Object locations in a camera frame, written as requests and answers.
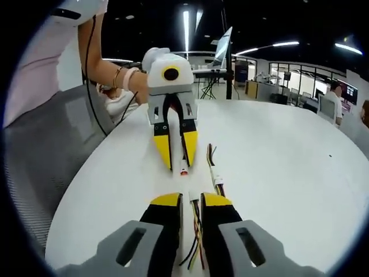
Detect grey mesh chair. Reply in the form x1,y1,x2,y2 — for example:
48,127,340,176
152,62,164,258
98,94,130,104
2,83,116,260

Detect dark standing board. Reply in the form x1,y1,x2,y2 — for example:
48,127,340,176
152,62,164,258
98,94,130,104
234,61,249,84

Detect person in pink shirt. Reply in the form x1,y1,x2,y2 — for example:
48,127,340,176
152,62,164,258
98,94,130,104
2,0,109,128

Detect person's left hand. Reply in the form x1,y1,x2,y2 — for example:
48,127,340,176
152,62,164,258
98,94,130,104
130,70,150,104

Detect long black device cable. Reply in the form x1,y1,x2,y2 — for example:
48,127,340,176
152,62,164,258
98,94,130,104
82,14,108,137

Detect folding-leg background table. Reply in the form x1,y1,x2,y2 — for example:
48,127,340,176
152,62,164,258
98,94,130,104
191,67,229,100

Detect ceiling light strip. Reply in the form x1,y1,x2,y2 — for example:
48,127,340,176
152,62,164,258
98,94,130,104
334,42,363,56
232,47,259,57
272,40,300,48
182,9,191,53

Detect dark wall screen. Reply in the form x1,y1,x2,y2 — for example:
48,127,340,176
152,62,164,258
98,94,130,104
340,82,359,106

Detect black stand pole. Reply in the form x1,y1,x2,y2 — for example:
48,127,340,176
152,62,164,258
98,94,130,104
220,0,235,100

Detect short black cable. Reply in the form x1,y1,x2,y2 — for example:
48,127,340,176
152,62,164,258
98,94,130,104
120,91,140,122

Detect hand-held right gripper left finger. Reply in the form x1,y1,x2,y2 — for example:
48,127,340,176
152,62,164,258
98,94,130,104
96,192,184,277

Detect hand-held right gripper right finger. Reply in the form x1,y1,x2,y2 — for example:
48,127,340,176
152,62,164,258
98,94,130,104
200,192,286,277

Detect tilted monitor screen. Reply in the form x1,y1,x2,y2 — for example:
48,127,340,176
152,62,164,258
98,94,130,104
210,27,234,70

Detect gold bracelet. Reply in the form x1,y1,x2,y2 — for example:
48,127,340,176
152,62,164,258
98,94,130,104
112,66,123,88

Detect multicolour-wired JST connector cable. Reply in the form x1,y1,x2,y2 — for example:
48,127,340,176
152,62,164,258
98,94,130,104
178,189,209,271
205,143,228,198

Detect pink wristband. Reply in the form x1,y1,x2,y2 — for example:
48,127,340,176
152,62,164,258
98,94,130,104
123,67,141,91

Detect wooden cabinet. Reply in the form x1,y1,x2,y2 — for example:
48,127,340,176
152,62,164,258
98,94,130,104
244,80,259,96

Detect pale cloth bundle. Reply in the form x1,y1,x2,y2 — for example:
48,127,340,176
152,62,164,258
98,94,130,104
97,83,140,124

